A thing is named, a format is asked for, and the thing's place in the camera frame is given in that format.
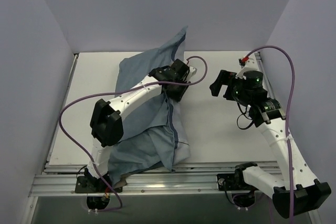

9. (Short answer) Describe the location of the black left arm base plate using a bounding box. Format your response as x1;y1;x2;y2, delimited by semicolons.
75;176;111;194

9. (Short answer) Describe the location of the blue plaid pillowcase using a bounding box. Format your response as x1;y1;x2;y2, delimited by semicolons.
108;27;191;188

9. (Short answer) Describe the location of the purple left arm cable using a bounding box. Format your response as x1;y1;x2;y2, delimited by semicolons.
59;56;208;212

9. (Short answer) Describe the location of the aluminium front rail frame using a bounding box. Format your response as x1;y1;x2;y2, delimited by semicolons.
27;162;322;224

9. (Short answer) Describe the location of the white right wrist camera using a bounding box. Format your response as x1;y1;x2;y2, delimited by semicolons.
238;57;258;71

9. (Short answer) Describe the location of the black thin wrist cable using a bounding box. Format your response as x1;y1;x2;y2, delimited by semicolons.
236;102;259;131

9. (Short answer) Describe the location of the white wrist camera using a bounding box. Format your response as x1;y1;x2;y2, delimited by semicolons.
184;59;197;80
238;57;258;71

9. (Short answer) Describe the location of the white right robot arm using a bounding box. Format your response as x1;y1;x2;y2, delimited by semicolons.
210;70;331;219

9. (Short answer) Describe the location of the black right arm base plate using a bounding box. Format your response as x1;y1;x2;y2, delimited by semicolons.
216;173;257;191

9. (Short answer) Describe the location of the aluminium right side rail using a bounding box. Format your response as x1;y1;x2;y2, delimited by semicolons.
254;51;272;92

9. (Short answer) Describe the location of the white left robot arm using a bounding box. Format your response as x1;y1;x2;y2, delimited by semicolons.
85;59;197;192

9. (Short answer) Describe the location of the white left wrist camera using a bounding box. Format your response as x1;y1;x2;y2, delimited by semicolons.
184;59;197;80

